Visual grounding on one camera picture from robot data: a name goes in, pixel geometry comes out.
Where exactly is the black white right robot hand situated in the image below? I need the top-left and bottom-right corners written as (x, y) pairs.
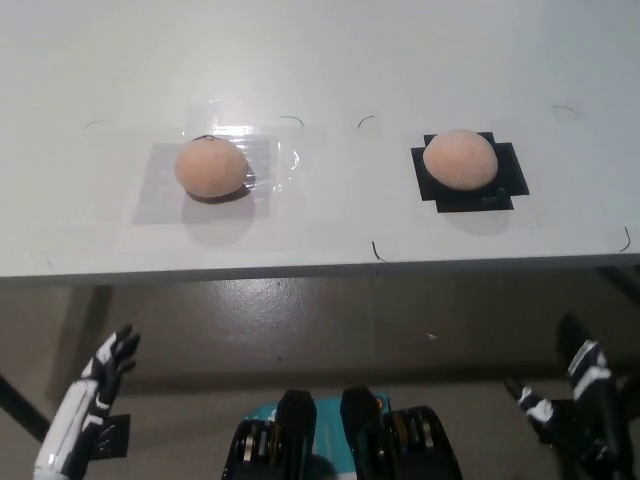
top-left (503, 312), bottom-right (632, 454)

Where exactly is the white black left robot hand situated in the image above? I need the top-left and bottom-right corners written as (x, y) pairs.
top-left (32, 323), bottom-right (142, 480)

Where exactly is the beige dumpling toy smiling face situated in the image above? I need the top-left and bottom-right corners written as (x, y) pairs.
top-left (422, 128), bottom-right (502, 191)

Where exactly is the beige dumpling toy sunglasses face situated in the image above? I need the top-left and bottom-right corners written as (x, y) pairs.
top-left (173, 135), bottom-right (250, 202)

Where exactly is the dark diagonal table brace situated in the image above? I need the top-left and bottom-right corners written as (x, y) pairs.
top-left (0, 372), bottom-right (57, 445)

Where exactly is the grey table leg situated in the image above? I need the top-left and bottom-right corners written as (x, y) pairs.
top-left (49, 284), bottom-right (115, 401)

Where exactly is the black tape patch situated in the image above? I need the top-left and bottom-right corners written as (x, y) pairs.
top-left (409, 131), bottom-right (531, 215)

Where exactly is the black teal robot body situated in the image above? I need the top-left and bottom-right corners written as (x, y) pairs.
top-left (219, 385), bottom-right (464, 480)

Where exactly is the clear glossy tape film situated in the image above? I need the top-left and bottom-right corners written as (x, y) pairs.
top-left (181, 99), bottom-right (303, 202)

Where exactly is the dark table frame bar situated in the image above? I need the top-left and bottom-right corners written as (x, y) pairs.
top-left (594, 266), bottom-right (640, 301)

